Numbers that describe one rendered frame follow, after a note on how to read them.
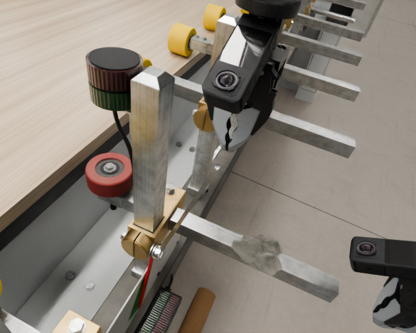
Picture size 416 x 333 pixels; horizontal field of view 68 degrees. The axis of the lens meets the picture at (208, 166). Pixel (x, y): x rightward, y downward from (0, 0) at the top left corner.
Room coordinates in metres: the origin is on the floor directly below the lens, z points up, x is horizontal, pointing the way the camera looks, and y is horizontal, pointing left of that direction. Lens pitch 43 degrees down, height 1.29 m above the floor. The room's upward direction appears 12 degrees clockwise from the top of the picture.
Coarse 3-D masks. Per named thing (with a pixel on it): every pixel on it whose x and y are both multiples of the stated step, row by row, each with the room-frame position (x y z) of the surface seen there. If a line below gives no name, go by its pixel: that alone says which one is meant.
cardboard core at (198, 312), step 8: (200, 288) 0.59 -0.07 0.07; (200, 296) 0.55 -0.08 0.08; (208, 296) 0.55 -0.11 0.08; (192, 304) 0.52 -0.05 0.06; (200, 304) 0.52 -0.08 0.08; (208, 304) 0.53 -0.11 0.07; (192, 312) 0.48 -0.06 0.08; (200, 312) 0.49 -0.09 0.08; (208, 312) 0.50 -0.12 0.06; (184, 320) 0.45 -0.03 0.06; (192, 320) 0.45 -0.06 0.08; (200, 320) 0.46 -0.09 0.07; (184, 328) 0.42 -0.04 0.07; (192, 328) 0.42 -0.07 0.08; (200, 328) 0.43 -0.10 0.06
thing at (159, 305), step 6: (162, 294) 0.25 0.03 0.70; (168, 294) 0.26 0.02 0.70; (162, 300) 0.24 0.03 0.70; (156, 306) 0.23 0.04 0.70; (162, 306) 0.23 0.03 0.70; (156, 312) 0.22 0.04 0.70; (150, 318) 0.21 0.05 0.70; (156, 318) 0.21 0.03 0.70; (144, 324) 0.20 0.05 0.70; (150, 324) 0.20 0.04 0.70; (144, 330) 0.19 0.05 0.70; (150, 330) 0.19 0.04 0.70
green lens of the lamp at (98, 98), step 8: (96, 96) 0.28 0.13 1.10; (104, 96) 0.28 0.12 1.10; (112, 96) 0.28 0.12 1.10; (120, 96) 0.28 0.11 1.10; (128, 96) 0.29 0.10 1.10; (96, 104) 0.28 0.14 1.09; (104, 104) 0.28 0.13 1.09; (112, 104) 0.28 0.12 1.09; (120, 104) 0.28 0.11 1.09; (128, 104) 0.29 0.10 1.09
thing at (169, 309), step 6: (174, 300) 0.25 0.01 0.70; (168, 306) 0.24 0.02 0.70; (174, 306) 0.24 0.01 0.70; (162, 312) 0.22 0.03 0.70; (168, 312) 0.22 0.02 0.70; (162, 318) 0.21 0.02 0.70; (168, 318) 0.21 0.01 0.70; (156, 324) 0.20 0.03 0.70; (162, 324) 0.20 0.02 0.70; (156, 330) 0.19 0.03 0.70; (162, 330) 0.19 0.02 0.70
